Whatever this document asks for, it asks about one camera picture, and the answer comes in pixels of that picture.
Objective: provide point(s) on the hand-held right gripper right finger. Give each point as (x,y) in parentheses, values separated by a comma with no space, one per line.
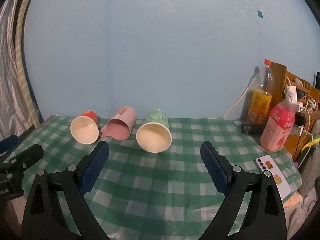
(215,166)

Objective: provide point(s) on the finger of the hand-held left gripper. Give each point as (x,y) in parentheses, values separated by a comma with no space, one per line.
(31,153)
(8,143)

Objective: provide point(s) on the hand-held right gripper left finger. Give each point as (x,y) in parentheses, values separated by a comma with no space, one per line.
(96,165)

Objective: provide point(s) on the red paper cup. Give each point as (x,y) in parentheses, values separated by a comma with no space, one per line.
(83,131)

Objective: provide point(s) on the pink plastic cup with spout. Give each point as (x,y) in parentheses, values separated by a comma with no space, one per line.
(117,128)

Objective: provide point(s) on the green paper cup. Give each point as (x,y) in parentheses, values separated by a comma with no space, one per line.
(153,137)

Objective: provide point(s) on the black cylinder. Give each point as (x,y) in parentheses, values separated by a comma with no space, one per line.
(252,129)

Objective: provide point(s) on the green checked tablecloth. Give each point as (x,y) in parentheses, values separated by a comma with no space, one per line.
(155,180)

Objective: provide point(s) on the grey curtain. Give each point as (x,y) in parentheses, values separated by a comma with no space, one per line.
(10,80)

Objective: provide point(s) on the white smartphone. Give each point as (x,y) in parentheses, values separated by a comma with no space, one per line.
(281,180)

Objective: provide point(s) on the pink drink bottle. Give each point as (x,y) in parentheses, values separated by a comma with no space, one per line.
(276,127)

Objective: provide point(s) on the orange drink bottle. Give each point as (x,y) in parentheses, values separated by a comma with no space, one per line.
(260,102)

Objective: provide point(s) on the grey bedding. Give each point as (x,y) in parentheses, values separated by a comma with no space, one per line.
(310,180)

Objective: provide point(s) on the black charger plug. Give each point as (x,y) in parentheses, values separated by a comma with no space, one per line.
(300,119)

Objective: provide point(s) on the white power adapter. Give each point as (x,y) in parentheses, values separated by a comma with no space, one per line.
(292,93)

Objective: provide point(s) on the wooden shelf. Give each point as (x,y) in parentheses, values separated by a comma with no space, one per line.
(280,80)

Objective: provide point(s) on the teal wall sticker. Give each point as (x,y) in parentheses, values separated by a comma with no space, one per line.
(260,14)

